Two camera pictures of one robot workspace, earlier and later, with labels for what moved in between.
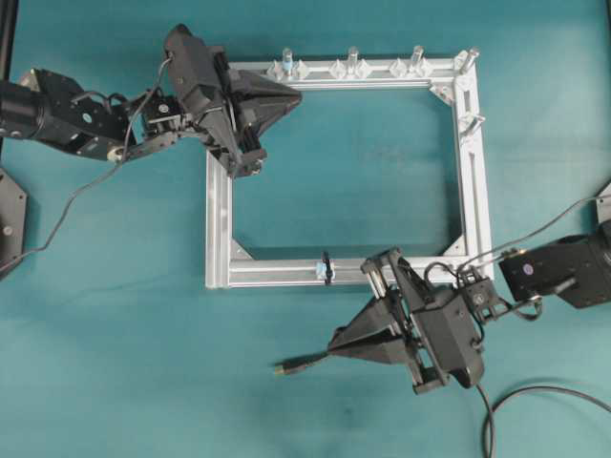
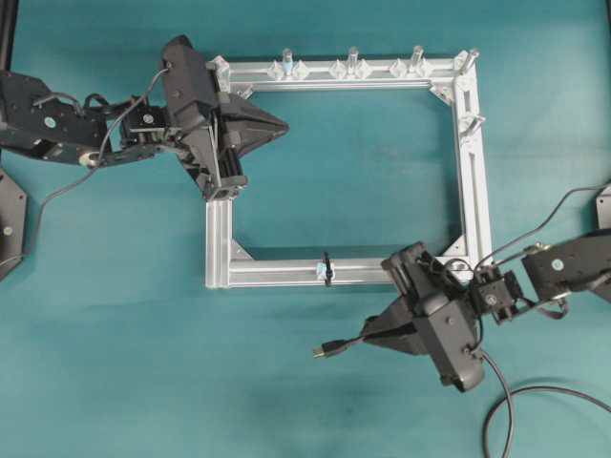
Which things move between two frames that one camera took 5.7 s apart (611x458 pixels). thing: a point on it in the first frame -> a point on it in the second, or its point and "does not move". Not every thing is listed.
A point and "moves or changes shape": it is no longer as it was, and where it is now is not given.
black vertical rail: [8, 24] does not move
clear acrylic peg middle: [352, 69] does not move
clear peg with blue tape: [287, 68] does not move
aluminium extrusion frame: [225, 269] does not move
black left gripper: [200, 76] -> [221, 130]
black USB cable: [301, 362] moves or changes shape
